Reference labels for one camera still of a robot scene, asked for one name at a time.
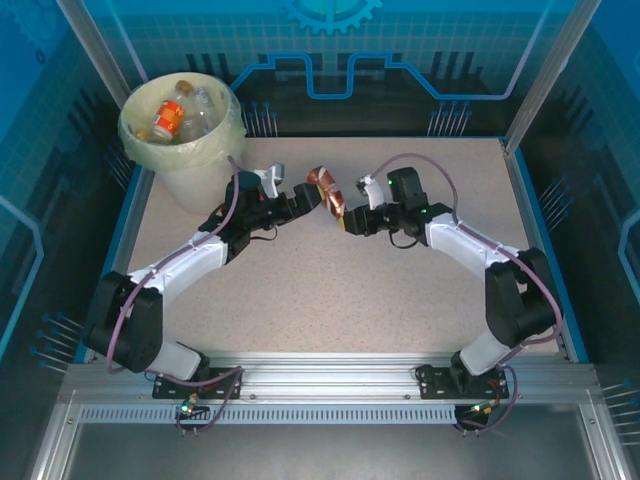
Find brown label drink bottle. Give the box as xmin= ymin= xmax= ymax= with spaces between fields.
xmin=305 ymin=166 xmax=347 ymax=232

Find grey metal front panel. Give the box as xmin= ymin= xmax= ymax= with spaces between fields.
xmin=29 ymin=399 xmax=631 ymax=480

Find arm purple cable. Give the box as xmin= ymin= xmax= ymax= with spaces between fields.
xmin=106 ymin=155 xmax=245 ymax=437
xmin=372 ymin=152 xmax=565 ymax=435

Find pale green plastic bin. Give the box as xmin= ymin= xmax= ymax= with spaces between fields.
xmin=117 ymin=71 xmax=249 ymax=174

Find clear bottle blue label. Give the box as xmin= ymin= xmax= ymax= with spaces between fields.
xmin=191 ymin=87 xmax=222 ymax=135

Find front aluminium rail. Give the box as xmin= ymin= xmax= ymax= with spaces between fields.
xmin=57 ymin=351 xmax=601 ymax=405

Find right side aluminium rail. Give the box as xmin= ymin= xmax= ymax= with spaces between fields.
xmin=499 ymin=138 xmax=574 ymax=364

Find left LED connector board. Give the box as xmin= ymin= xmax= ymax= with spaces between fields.
xmin=177 ymin=392 xmax=211 ymax=416

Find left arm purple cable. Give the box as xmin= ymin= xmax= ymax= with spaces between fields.
xmin=106 ymin=155 xmax=245 ymax=437

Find right LED connector board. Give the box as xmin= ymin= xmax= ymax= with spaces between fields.
xmin=462 ymin=397 xmax=501 ymax=419

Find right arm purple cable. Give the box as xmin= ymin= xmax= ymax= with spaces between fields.
xmin=372 ymin=152 xmax=565 ymax=435

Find slotted cable duct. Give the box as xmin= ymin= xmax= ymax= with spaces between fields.
xmin=77 ymin=403 xmax=461 ymax=427

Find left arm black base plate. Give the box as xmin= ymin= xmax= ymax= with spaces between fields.
xmin=151 ymin=366 xmax=245 ymax=401

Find left aluminium frame post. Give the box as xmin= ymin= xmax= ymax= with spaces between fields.
xmin=54 ymin=0 xmax=149 ymax=109

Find cream plastic bin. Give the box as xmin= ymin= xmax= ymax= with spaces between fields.
xmin=117 ymin=71 xmax=248 ymax=216

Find right aluminium frame post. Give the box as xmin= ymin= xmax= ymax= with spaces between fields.
xmin=502 ymin=0 xmax=606 ymax=154

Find led connector board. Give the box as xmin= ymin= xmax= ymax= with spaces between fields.
xmin=462 ymin=397 xmax=501 ymax=419
xmin=177 ymin=392 xmax=211 ymax=416

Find aluminium frame post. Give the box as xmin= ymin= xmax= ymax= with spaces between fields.
xmin=54 ymin=0 xmax=149 ymax=109
xmin=502 ymin=0 xmax=606 ymax=154

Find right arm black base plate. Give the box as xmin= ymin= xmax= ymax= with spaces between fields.
xmin=415 ymin=363 xmax=511 ymax=401

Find orange label bottle brown cap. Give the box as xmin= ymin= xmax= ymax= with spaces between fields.
xmin=151 ymin=79 xmax=195 ymax=141

